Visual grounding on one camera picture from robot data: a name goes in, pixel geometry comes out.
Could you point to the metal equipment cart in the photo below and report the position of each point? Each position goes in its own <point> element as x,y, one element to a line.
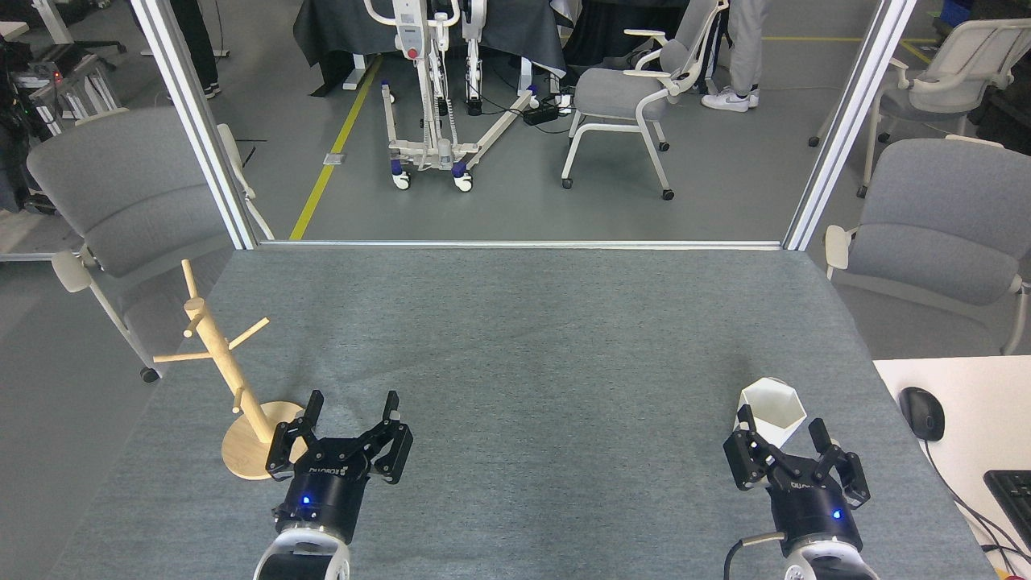
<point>68,89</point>

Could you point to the white wheeled stand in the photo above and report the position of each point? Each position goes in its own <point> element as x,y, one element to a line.
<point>439,153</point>

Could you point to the grey chair with cream frame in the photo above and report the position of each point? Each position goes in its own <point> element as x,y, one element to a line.
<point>942,234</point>
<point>129,193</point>

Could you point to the table with black cloth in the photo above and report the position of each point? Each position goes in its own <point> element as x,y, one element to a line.
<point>338,28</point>

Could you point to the grey floor socket plate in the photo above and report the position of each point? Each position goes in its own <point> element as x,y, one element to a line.
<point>333,159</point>

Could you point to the white hexagonal cup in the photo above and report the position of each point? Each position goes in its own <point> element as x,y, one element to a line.
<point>777,411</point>

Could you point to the black keyboard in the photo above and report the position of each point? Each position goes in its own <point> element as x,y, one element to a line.
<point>1015,503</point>

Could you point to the silver table edge rail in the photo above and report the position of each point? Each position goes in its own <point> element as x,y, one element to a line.
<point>523,244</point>

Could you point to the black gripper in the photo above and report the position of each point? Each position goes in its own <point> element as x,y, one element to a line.
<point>330,483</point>
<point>809,507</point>

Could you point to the black computer mouse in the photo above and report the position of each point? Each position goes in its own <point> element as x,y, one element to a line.
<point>923,412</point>

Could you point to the black power strip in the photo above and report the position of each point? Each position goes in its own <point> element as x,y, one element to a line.
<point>541,113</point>

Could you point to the wooden cup rack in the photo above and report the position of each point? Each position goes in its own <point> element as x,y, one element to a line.
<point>258,451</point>

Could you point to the white desk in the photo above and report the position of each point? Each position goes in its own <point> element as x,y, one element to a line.
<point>983,403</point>

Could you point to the grey chair with white frame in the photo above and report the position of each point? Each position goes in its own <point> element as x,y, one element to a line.
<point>926,101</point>
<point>620,93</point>

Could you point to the silver frame post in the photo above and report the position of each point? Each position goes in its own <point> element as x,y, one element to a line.
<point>197,121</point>
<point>846,121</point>

